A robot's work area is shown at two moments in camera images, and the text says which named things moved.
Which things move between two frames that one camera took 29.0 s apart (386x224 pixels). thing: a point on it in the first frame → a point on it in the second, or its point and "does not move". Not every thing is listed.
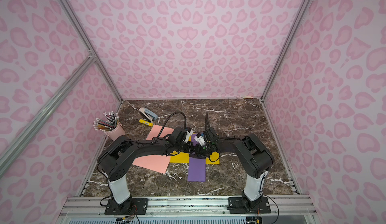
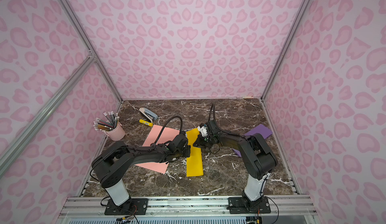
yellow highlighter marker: (146, 122) does not move
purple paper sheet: (197, 168) → (261, 129)
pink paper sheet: (157, 163) does not move
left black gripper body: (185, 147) does not move
